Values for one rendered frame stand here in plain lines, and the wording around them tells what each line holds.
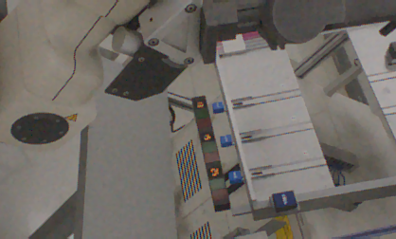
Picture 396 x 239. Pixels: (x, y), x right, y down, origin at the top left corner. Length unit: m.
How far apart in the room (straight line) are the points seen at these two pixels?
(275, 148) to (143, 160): 0.34
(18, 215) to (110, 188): 0.66
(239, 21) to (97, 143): 0.67
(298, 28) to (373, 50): 0.94
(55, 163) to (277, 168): 0.90
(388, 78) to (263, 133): 0.37
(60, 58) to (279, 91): 0.75
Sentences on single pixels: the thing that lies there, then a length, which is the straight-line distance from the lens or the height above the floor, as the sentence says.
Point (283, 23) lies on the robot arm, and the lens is 0.82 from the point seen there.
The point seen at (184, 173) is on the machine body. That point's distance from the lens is 2.24.
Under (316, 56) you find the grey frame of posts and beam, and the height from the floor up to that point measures 0.72.
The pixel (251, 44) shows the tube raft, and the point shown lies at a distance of 1.74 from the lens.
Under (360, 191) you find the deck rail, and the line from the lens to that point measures 1.49.
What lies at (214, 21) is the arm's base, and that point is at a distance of 0.79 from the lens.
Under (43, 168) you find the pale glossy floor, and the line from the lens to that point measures 2.11.
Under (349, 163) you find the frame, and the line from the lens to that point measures 2.03.
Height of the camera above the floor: 1.58
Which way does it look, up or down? 35 degrees down
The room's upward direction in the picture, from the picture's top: 47 degrees clockwise
